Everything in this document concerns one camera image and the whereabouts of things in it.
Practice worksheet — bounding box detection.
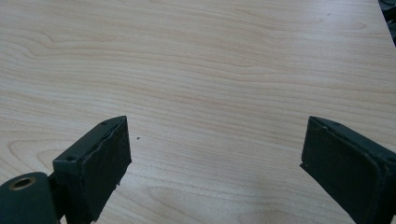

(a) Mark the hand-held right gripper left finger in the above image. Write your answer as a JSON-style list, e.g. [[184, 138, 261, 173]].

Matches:
[[48, 115, 133, 224]]

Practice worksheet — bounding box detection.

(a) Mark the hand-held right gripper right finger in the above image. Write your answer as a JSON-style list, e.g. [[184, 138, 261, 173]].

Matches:
[[299, 116, 396, 224]]

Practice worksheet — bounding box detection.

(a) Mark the dark object beside table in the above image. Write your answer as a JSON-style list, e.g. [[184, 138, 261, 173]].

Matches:
[[377, 0, 396, 49]]

